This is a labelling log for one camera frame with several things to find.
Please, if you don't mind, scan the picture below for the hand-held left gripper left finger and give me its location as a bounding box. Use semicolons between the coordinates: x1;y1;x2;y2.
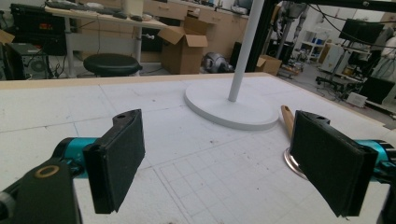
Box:
51;108;147;215

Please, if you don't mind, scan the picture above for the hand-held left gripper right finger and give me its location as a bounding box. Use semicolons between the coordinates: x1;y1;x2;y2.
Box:
290;109;396;218

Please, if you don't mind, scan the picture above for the wooden-handled metal utensil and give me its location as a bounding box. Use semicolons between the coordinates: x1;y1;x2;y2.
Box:
280;105;309;181

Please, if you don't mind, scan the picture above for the white small box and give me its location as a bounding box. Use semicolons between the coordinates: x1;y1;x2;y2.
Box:
346;91;368;108

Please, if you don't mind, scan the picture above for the black monitor on floor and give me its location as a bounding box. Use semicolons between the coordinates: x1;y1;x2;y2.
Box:
358;76;396;105

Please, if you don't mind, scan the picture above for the black round stool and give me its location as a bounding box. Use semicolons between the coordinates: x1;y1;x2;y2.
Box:
82;53;144;77

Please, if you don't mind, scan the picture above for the small cardboard box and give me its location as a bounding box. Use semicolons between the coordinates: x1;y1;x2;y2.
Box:
255;54;283;77

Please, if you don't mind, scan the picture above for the white round-base stand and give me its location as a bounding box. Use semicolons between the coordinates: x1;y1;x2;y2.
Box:
183;0;280;132

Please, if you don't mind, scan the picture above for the white shelf unit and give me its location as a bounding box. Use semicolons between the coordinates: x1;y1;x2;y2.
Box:
301;29;331;63

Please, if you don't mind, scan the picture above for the open cardboard box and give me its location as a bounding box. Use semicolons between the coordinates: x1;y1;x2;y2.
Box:
157;16;210;76

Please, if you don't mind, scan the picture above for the black computer tower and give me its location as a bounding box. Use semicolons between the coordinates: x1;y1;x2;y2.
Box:
2;42;50;80

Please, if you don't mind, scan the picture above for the wooden desk with white legs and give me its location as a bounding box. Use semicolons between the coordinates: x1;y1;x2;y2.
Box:
45;2;169;78

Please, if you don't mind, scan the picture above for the grey helmet-shaped device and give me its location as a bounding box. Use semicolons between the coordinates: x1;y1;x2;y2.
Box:
201;51;234;75

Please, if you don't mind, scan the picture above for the black equipment case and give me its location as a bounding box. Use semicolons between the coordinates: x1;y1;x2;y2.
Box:
8;3;68;56

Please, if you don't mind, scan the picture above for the black keyboard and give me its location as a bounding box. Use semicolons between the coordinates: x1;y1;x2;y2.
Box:
45;0;94;11

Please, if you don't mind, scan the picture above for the wooden cabinet row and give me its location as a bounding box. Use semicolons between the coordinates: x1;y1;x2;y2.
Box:
78;0;250;63

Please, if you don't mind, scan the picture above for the black hanging cable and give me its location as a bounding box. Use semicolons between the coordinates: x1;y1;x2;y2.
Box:
307;3;396;50

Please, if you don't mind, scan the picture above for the black metal frame post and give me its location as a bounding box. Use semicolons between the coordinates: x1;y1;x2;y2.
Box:
245;0;279;73

